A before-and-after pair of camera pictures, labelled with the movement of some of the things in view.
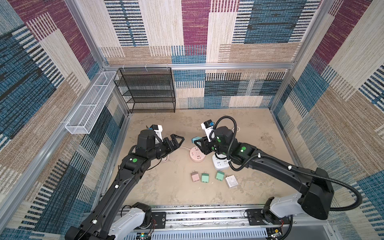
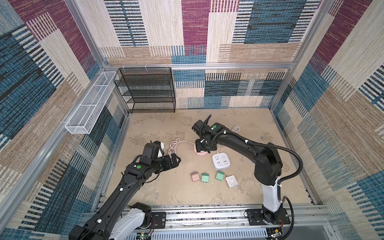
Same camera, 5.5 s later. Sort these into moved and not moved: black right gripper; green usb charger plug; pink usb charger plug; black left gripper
Moved: black left gripper
Not moved: green usb charger plug; pink usb charger plug; black right gripper
